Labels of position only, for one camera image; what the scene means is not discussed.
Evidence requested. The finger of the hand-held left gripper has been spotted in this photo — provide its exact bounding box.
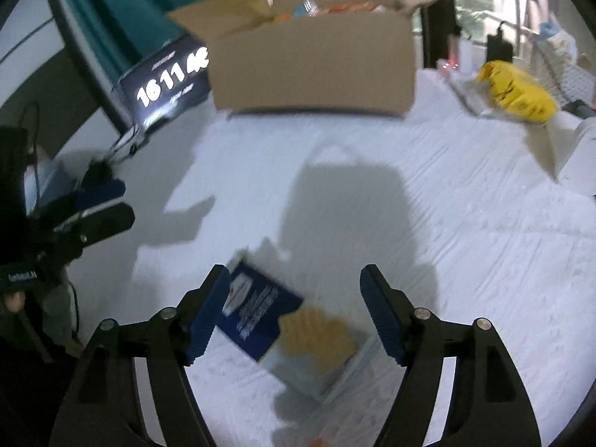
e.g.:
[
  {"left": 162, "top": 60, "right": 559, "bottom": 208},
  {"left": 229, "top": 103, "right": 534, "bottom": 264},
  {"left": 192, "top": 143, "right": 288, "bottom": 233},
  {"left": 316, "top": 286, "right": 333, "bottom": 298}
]
[
  {"left": 55, "top": 202, "right": 137, "bottom": 248},
  {"left": 56, "top": 179, "right": 127, "bottom": 217}
]

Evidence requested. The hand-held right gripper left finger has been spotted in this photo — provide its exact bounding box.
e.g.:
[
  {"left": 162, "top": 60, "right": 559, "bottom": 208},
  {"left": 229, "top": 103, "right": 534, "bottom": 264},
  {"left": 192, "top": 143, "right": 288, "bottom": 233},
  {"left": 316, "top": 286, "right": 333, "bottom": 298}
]
[{"left": 49, "top": 264, "right": 232, "bottom": 447}]

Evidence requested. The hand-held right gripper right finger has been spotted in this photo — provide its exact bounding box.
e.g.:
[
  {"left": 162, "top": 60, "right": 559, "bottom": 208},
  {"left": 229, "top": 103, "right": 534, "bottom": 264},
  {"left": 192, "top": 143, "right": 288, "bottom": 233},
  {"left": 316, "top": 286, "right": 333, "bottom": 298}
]
[{"left": 360, "top": 264, "right": 542, "bottom": 447}]

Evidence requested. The blue cracker packet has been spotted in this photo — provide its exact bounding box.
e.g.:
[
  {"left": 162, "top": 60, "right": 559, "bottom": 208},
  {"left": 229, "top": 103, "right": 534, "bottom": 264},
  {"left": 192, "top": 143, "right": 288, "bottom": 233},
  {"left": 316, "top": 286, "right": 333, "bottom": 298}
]
[{"left": 215, "top": 261, "right": 374, "bottom": 399}]

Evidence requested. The cardboard box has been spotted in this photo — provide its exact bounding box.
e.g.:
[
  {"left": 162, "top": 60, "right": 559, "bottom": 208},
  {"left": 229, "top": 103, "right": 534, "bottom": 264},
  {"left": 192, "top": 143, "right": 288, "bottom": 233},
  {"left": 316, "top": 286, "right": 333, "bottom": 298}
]
[{"left": 168, "top": 0, "right": 486, "bottom": 118}]

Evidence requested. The person's left hand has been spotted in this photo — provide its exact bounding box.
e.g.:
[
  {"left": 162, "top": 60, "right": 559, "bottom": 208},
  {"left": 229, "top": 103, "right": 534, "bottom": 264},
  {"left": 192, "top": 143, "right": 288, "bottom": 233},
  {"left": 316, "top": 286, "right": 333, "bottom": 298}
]
[{"left": 0, "top": 282, "right": 81, "bottom": 352}]

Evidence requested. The tablet with clock display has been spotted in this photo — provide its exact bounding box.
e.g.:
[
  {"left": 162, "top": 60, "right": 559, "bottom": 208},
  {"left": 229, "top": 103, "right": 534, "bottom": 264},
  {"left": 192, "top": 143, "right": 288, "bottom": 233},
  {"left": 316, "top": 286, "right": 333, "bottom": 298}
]
[{"left": 118, "top": 35, "right": 211, "bottom": 134}]

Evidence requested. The wide teal curtain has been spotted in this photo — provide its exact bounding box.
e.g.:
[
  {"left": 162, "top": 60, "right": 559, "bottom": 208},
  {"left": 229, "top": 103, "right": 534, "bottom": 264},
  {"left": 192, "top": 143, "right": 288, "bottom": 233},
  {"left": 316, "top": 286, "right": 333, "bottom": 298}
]
[{"left": 50, "top": 0, "right": 222, "bottom": 85}]

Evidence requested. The white tissue roll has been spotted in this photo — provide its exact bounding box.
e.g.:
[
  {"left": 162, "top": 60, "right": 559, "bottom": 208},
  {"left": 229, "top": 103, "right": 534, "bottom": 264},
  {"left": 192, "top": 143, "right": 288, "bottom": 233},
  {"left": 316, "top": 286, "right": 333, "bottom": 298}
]
[{"left": 526, "top": 111, "right": 596, "bottom": 197}]

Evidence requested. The yellow plastic bag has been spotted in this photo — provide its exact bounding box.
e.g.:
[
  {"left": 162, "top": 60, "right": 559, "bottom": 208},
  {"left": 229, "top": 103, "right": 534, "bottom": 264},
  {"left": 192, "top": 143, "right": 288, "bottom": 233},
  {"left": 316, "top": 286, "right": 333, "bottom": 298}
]
[{"left": 477, "top": 60, "right": 559, "bottom": 124}]

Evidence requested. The white power strip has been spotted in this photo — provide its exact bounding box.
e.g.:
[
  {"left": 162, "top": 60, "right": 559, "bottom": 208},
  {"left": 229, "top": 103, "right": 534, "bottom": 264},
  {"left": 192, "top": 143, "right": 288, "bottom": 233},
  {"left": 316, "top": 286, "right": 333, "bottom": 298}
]
[{"left": 438, "top": 32, "right": 481, "bottom": 76}]

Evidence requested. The white woven basket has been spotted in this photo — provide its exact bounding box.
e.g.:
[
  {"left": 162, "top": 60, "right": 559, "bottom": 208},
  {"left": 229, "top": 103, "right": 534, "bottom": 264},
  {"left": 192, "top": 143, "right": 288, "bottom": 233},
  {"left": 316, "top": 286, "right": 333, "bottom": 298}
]
[{"left": 531, "top": 19, "right": 596, "bottom": 104}]

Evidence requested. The black charger with cable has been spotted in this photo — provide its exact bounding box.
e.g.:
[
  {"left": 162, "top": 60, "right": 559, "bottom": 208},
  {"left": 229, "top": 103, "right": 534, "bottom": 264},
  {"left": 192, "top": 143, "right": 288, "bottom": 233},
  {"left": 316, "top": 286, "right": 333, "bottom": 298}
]
[{"left": 485, "top": 22, "right": 514, "bottom": 64}]

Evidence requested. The black window frame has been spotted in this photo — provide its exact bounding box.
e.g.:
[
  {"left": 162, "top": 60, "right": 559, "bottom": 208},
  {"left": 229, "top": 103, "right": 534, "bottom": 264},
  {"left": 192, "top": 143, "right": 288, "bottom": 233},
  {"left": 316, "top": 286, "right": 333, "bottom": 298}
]
[{"left": 413, "top": 0, "right": 453, "bottom": 69}]

